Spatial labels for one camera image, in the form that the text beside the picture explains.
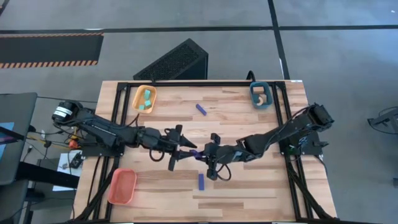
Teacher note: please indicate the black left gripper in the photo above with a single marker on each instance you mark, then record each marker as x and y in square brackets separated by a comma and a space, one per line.
[155, 140]

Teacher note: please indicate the orange plastic bin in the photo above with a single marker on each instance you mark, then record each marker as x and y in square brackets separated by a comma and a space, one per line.
[122, 186]

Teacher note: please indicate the teal stepped block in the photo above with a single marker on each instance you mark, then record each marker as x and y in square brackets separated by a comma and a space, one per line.
[147, 94]

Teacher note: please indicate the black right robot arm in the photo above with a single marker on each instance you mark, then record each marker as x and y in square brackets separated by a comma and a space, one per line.
[280, 133]

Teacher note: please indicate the teal plastic bin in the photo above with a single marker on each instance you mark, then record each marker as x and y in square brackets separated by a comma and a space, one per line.
[266, 101]

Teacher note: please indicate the black computer case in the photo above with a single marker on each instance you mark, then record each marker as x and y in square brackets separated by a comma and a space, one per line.
[177, 63]

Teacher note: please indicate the pale teal block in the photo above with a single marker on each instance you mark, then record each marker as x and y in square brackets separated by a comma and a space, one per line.
[148, 103]

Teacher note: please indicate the large beige block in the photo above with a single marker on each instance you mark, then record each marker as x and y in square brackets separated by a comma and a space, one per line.
[258, 90]

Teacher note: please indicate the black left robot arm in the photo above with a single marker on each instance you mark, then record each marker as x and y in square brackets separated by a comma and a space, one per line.
[102, 130]

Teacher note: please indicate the beige curved block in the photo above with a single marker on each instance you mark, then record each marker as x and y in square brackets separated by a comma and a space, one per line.
[262, 101]

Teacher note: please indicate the black orange hazard mat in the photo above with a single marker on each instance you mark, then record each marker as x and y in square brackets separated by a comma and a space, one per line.
[49, 48]

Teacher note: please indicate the yellow plastic bin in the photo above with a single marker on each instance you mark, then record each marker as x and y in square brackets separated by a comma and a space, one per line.
[145, 107]

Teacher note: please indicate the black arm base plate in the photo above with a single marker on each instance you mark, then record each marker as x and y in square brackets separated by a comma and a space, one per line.
[102, 152]
[306, 144]

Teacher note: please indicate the black desk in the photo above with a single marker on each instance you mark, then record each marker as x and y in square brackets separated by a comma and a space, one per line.
[15, 133]

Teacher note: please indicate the purple rectangular block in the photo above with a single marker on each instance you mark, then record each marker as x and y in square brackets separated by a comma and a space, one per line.
[201, 109]
[201, 182]
[194, 153]

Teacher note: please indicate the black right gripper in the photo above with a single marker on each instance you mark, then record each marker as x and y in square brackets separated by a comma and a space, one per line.
[224, 153]

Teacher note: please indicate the white paper sheet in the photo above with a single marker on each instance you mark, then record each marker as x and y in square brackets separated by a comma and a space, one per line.
[63, 174]

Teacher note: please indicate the small teal block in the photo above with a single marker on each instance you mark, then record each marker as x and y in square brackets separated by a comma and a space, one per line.
[141, 107]

